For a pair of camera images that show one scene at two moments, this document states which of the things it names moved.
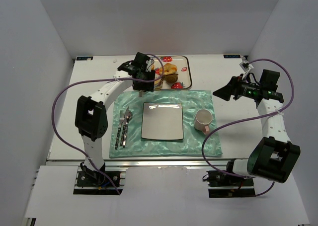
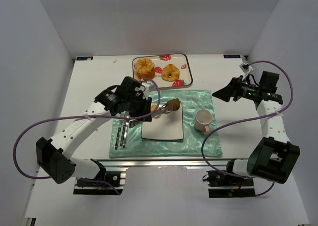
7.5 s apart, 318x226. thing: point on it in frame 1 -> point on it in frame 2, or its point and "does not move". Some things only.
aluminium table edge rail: (145, 163) does not move
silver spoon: (128, 116) does not move
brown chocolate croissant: (171, 78) -> (175, 103)
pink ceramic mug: (202, 118) does not move
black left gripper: (143, 86) -> (143, 109)
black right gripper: (235, 87) does not move
